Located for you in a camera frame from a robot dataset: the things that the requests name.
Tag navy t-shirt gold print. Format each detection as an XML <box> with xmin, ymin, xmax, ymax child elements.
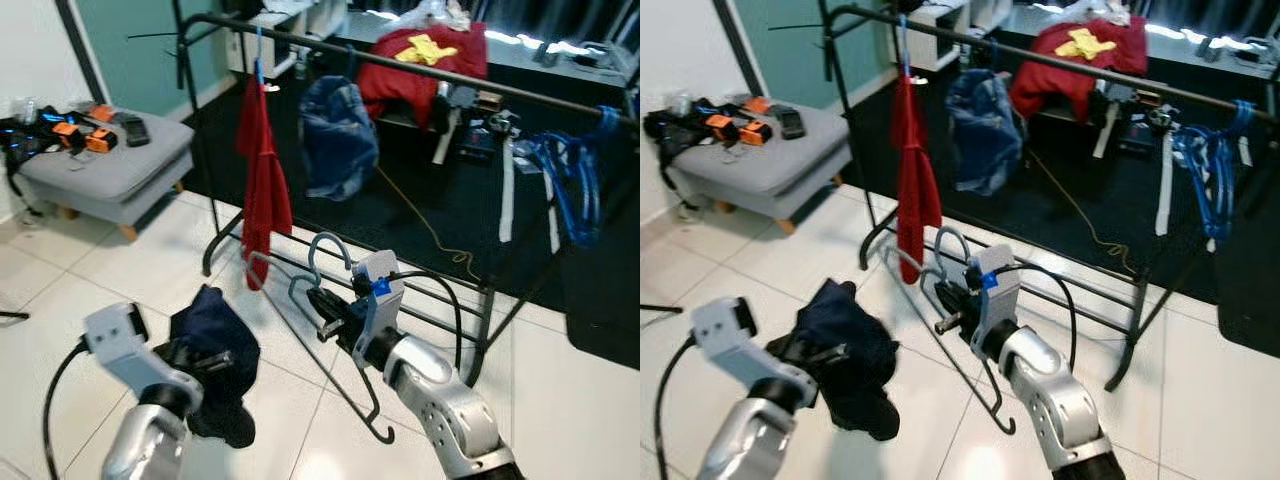
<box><xmin>165</xmin><ymin>285</ymin><xmax>263</xmax><ymax>449</ymax></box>
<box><xmin>765</xmin><ymin>278</ymin><xmax>899</xmax><ymax>441</ymax></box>

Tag grey plastic clothes hanger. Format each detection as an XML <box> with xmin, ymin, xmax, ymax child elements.
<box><xmin>884</xmin><ymin>225</ymin><xmax>1018</xmax><ymax>437</ymax></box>
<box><xmin>243</xmin><ymin>231</ymin><xmax>397</xmax><ymax>445</ymax></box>

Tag blue plastic hanger bundle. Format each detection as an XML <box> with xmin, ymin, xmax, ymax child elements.
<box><xmin>1165</xmin><ymin>98</ymin><xmax>1256</xmax><ymax>251</ymax></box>
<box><xmin>515</xmin><ymin>105</ymin><xmax>621</xmax><ymax>251</ymax></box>

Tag red t-shirt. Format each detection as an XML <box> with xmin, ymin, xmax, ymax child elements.
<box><xmin>236</xmin><ymin>78</ymin><xmax>294</xmax><ymax>291</ymax></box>
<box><xmin>893</xmin><ymin>72</ymin><xmax>944</xmax><ymax>286</ymax></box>

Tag blue denim shorts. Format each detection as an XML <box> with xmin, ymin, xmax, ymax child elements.
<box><xmin>945</xmin><ymin>68</ymin><xmax>1026</xmax><ymax>196</ymax></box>
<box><xmin>300</xmin><ymin>75</ymin><xmax>381</xmax><ymax>201</ymax></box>

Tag grey ottoman wooden legs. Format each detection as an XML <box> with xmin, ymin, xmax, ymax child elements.
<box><xmin>668</xmin><ymin>100</ymin><xmax>853</xmax><ymax>236</ymax></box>
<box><xmin>18</xmin><ymin>105</ymin><xmax>196</xmax><ymax>241</ymax></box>

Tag black floor carpet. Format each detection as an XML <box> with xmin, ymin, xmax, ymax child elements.
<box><xmin>845</xmin><ymin>40</ymin><xmax>1280</xmax><ymax>346</ymax></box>
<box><xmin>185</xmin><ymin>40</ymin><xmax>641</xmax><ymax>371</ymax></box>

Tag red flag yellow star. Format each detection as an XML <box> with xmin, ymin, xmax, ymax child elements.
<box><xmin>1010</xmin><ymin>20</ymin><xmax>1149</xmax><ymax>123</ymax></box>
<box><xmin>358</xmin><ymin>25</ymin><xmax>489</xmax><ymax>131</ymax></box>

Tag white shelf unit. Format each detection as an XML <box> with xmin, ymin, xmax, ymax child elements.
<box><xmin>900</xmin><ymin>0</ymin><xmax>1011</xmax><ymax>73</ymax></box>
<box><xmin>225</xmin><ymin>0</ymin><xmax>349</xmax><ymax>81</ymax></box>

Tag black metal clothes rack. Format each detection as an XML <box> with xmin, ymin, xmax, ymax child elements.
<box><xmin>127</xmin><ymin>10</ymin><xmax>641</xmax><ymax>389</ymax></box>
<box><xmin>770</xmin><ymin>5</ymin><xmax>1280</xmax><ymax>393</ymax></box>

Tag white crumpled cloth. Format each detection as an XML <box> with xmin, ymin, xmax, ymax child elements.
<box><xmin>385</xmin><ymin>0</ymin><xmax>473</xmax><ymax>33</ymax></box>
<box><xmin>1060</xmin><ymin>0</ymin><xmax>1136</xmax><ymax>26</ymax></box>

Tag dark curtain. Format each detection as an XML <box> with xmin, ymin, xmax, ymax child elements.
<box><xmin>1140</xmin><ymin>0</ymin><xmax>1280</xmax><ymax>41</ymax></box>
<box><xmin>480</xmin><ymin>0</ymin><xmax>641</xmax><ymax>51</ymax></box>

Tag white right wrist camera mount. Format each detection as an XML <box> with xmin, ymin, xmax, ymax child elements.
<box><xmin>965</xmin><ymin>243</ymin><xmax>1023</xmax><ymax>358</ymax></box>
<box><xmin>350</xmin><ymin>250</ymin><xmax>408</xmax><ymax>368</ymax></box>

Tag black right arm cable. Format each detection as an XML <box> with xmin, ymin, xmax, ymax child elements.
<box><xmin>1018</xmin><ymin>262</ymin><xmax>1079</xmax><ymax>366</ymax></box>
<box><xmin>395</xmin><ymin>270</ymin><xmax>466</xmax><ymax>371</ymax></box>

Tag yellow cord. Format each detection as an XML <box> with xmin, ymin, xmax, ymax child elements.
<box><xmin>375</xmin><ymin>165</ymin><xmax>481</xmax><ymax>286</ymax></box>
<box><xmin>1025</xmin><ymin>150</ymin><xmax>1141</xmax><ymax>276</ymax></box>

